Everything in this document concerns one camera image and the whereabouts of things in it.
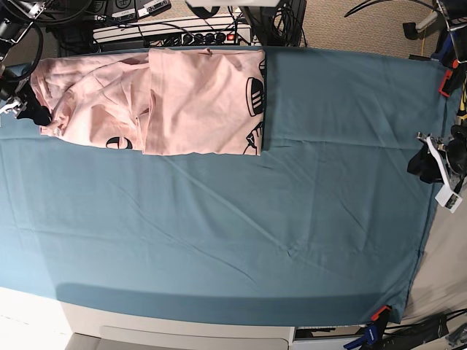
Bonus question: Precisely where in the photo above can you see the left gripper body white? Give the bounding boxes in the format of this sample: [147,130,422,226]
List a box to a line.
[417,133,463,214]

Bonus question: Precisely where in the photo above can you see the black power strip bottom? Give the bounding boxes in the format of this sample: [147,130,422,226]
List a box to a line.
[376,315,449,350]

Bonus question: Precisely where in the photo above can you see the teal table cloth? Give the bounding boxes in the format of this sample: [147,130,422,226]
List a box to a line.
[1,48,453,326]

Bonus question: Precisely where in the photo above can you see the grey drawer cabinet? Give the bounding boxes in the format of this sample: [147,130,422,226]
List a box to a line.
[60,302,293,349]

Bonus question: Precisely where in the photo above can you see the white power strip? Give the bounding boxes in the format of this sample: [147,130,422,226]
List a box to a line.
[93,14,260,46]

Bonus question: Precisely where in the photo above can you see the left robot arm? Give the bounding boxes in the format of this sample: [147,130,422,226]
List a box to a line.
[404,1,466,213]

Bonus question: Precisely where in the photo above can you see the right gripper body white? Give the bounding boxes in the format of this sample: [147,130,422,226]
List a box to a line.
[1,97,27,117]

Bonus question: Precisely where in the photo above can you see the orange blue clamp bottom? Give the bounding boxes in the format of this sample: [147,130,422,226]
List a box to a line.
[343,305,392,350]

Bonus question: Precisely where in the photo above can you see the orange clamp top right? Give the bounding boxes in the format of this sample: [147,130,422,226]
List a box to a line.
[439,61,460,98]

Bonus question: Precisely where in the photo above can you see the pink T-shirt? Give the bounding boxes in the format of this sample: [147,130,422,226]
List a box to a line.
[30,49,266,156]

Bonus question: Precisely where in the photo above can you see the yellow handled pliers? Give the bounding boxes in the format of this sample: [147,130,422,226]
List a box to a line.
[456,80,467,127]

